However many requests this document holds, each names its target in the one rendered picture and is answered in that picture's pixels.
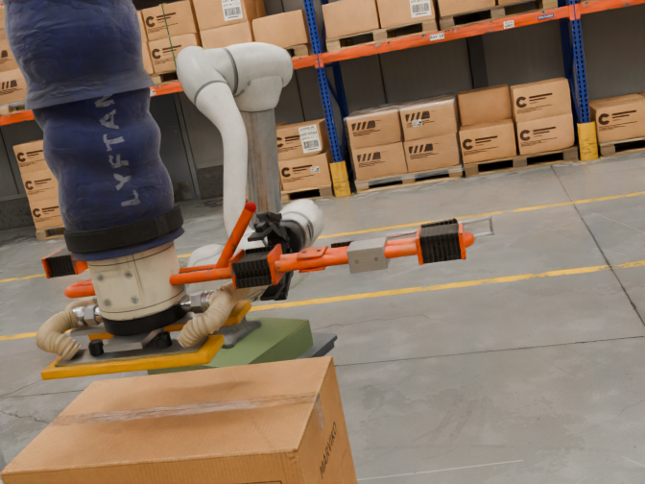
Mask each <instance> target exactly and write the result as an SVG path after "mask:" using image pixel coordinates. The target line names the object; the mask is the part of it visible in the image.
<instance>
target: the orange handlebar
mask: <svg viewBox="0 0 645 484"><path fill-rule="evenodd" d="M415 239H416V238H415V237H412V238H404V239H396V240H390V241H387V247H385V253H384V256H385V257H386V258H395V257H403V256H410V255H418V254H417V247H416V241H415ZM464 240H465V246H466V248H468V247H470V246H472V244H473V243H474V241H475V237H474V235H473V234H472V233H471V232H468V231H464ZM347 248H348V246H345V247H339V248H331V249H327V246H321V247H315V248H307V249H302V251H301V252H300V253H294V254H281V255H280V257H279V261H276V262H275V271H276V272H277V273H280V272H288V271H296V270H299V273H307V272H315V271H322V270H325V268H326V266H334V265H342V264H348V258H347V255H346V250H347ZM215 265H216V263H215V264H207V265H200V266H193V267H185V268H179V271H180V272H187V271H189V272H190V271H193V270H195V271H196V270H201V269H207V268H208V269H210V268H212V270H204V271H197V272H190V273H182V274H174V275H171V276H170V279H169V280H170V284H171V285H182V284H189V283H197V282H205V281H212V280H220V279H228V278H232V277H231V272H230V269H229V264H228V266H227V267H226V268H219V269H214V267H215ZM64 294H65V296H66V297H67V298H70V299H76V298H83V297H90V296H96V294H95V290H94V287H93V283H92V279H91V280H84V281H79V282H75V283H73V284H71V285H69V286H67V287H66V288H65V290H64Z"/></svg>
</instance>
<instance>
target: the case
mask: <svg viewBox="0 0 645 484"><path fill-rule="evenodd" d="M0 475H1V478H2V481H3V484H358V483H357V478H356V473H355V469H354V464H353V459H352V454H351V449H350V444H349V439H348V435H347V429H346V420H345V415H344V410H343V406H342V401H341V396H340V391H339V386H338V381H337V377H336V372H335V367H334V362H333V357H332V356H323V357H314V358H304V359H296V360H287V361H277V362H269V363H259V364H250V365H242V366H232V367H224V368H214V369H205V370H197V371H187V372H178V373H170V374H160V375H143V376H134V377H125V378H115V379H107V380H98V381H93V382H92V383H91V384H90V385H89V386H88V387H87V388H86V389H85V390H84V391H83V392H82V393H81V394H80V395H79V396H77V397H76V398H75V399H74V400H73V401H72V402H71V403H70V404H69V405H68V406H67V407H66V408H65V409H64V410H63V411H62V412H61V413H60V414H59V415H58V416H57V417H56V418H55V419H54V420H53V421H52V422H51V423H50V424H49V425H48V426H47V427H46V428H45V429H44V430H43V431H42V432H41V433H40V434H39V435H37V436H36V437H35V438H34V439H33V440H32V442H31V443H30V444H28V445H27V446H26V447H25V448H24V449H23V450H22V451H21V452H20V453H19V454H18V455H17V456H16V457H15V458H14V459H13V460H12V461H11V462H10V463H9V465H8V466H7V467H6V468H5V469H3V470H2V471H1V472H0Z"/></svg>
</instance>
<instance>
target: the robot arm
mask: <svg viewBox="0 0 645 484"><path fill-rule="evenodd" d="M177 75H178V78H179V83H180V85H181V87H182V88H183V90H184V92H185V94H186V95H187V97H188V98H189V100H190V101H191V102H192V103H193V104H194V105H195V106H196V107H197V108H198V110H199V111H200V112H201V113H203V114H204V115H205V116H206V117H207V118H208V119H209V120H210V121H211V122H212V123H213V124H214V125H215V126H216V127H217V128H218V130H219V131H220V133H221V135H222V139H223V144H224V221H225V227H226V231H227V236H228V238H229V237H230V235H231V233H232V231H233V229H234V227H235V225H236V223H237V221H238V219H239V217H240V215H241V213H242V211H243V209H244V207H245V204H246V186H247V193H248V202H254V203H256V211H255V213H254V214H253V216H252V218H251V227H250V226H248V227H247V229H246V231H245V233H244V235H243V237H242V239H241V241H240V243H239V245H238V247H237V249H236V251H235V253H234V254H236V253H237V252H238V251H239V250H240V249H244V250H245V249H251V248H258V247H266V246H272V245H276V244H279V243H280V244H281V249H282V253H283V254H294V253H300V252H301V251H302V249H307V248H310V247H311V246H312V245H313V243H314V242H315V241H316V239H317V238H318V237H319V236H320V234H321V232H322V230H323V224H324V217H323V211H322V209H321V208H319V207H318V206H317V205H316V204H315V203H314V202H313V201H311V200H307V199H299V200H295V201H292V202H291V203H290V204H288V205H287V206H286V207H284V208H283V209H282V202H281V190H280V178H279V167H278V151H277V139H276V127H275V109H274V108H275V107H276V105H277V103H278V100H279V96H280V93H281V89H282V88H283V87H284V86H286V85H287V84H288V83H289V82H290V80H291V79H292V75H293V63H292V59H291V57H290V55H289V53H288V52H287V51H286V50H285V49H283V48H281V47H278V46H276V45H272V44H269V43H263V42H248V43H240V44H233V45H230V46H228V47H223V48H215V49H205V50H204V49H203V48H202V47H197V46H188V47H186V48H184V49H182V50H181V51H180V52H179V54H178V56H177ZM224 247H225V246H223V245H218V244H212V245H207V246H203V247H200V248H198V249H197V250H195V251H194V252H193V253H192V254H191V256H190V257H189V259H188V262H187V267H193V266H200V265H207V264H215V263H217V261H218V259H219V257H220V255H221V253H222V251H223V249H224ZM308 274H309V272H307V273H299V270H296V271H288V272H286V273H285V274H284V276H283V277H282V278H281V280H280V281H279V283H278V284H277V285H273V282H272V284H271V285H265V286H257V287H251V291H250V292H249V294H248V295H247V296H246V297H245V298H243V299H242V300H240V301H246V300H249V301H250V302H251V303H252V302H255V301H259V300H260V301H261V302H262V301H269V300H275V301H283V300H287V296H288V292H289V290H290V289H292V288H293V287H295V286H296V285H298V284H299V283H301V282H302V281H303V280H304V279H305V278H306V277H307V275H308ZM231 280H232V278H228V279H220V280H212V281H205V282H197V283H189V284H186V292H187V295H192V294H193V293H194V292H199V291H209V290H216V289H217V288H218V289H220V287H221V285H223V284H226V282H230V281H231ZM260 327H262V325H261V322H260V321H250V320H247V319H246V316H245V317H244V318H243V320H242V321H241V322H240V324H238V325H231V326H222V327H220V328H219V330H215V331H214V332H213V333H212V334H210V333H208V335H217V334H223V335H224V338H225V343H224V344H223V345H222V349H231V348H233V347H234V346H235V345H236V344H237V343H238V342H239V341H241V340H242V339H243V338H245V337H246V336H247V335H249V334H250V333H251V332H253V331H254V330H256V329H258V328H260Z"/></svg>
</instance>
